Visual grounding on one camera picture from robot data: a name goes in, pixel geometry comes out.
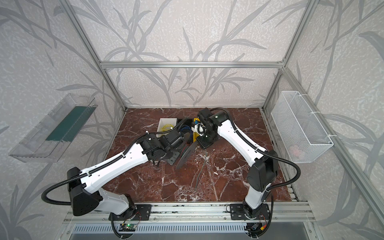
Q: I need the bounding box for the grey perforated spool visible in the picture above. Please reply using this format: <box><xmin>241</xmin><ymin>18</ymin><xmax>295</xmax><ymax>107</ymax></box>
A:
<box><xmin>176</xmin><ymin>132</ymin><xmax>198</xmax><ymax>170</ymax></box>

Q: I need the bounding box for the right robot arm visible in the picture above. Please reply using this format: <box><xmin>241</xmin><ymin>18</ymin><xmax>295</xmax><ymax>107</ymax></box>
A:
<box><xmin>197</xmin><ymin>108</ymin><xmax>279</xmax><ymax>219</ymax></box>

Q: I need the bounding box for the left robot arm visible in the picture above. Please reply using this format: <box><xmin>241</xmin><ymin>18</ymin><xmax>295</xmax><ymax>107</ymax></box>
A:
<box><xmin>67</xmin><ymin>129</ymin><xmax>191</xmax><ymax>220</ymax></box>

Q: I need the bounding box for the yellow storage bin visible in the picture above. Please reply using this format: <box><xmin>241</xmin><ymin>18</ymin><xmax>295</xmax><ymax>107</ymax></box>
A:
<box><xmin>193</xmin><ymin>118</ymin><xmax>200</xmax><ymax>142</ymax></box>

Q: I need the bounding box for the black storage bin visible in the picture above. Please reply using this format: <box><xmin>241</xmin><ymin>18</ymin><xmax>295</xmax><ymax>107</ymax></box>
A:
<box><xmin>176</xmin><ymin>118</ymin><xmax>193</xmax><ymax>131</ymax></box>

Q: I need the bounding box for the white storage bin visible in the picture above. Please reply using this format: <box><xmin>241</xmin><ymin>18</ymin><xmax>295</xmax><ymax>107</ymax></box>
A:
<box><xmin>157</xmin><ymin>118</ymin><xmax>178</xmax><ymax>138</ymax></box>

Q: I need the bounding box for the pink object in basket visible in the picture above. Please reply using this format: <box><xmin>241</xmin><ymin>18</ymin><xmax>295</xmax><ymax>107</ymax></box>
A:
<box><xmin>289</xmin><ymin>145</ymin><xmax>304</xmax><ymax>159</ymax></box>

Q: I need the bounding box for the left controller board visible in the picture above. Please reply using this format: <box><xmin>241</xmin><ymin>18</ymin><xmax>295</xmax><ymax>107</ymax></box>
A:
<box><xmin>119</xmin><ymin>223</ymin><xmax>138</xmax><ymax>233</ymax></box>

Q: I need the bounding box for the white wire basket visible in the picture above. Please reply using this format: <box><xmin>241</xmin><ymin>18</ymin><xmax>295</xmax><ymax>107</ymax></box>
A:
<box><xmin>271</xmin><ymin>91</ymin><xmax>334</xmax><ymax>164</ymax></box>

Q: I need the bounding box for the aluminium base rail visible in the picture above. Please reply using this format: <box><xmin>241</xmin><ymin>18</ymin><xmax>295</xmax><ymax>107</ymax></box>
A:
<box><xmin>63</xmin><ymin>202</ymin><xmax>316</xmax><ymax>224</ymax></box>

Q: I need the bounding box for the clear plastic wall tray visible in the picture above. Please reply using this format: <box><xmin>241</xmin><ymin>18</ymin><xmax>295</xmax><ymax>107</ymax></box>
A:
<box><xmin>9</xmin><ymin>94</ymin><xmax>98</xmax><ymax>163</ymax></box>

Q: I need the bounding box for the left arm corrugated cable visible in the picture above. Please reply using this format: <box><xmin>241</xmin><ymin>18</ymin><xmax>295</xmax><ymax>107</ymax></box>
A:
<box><xmin>41</xmin><ymin>117</ymin><xmax>193</xmax><ymax>206</ymax></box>

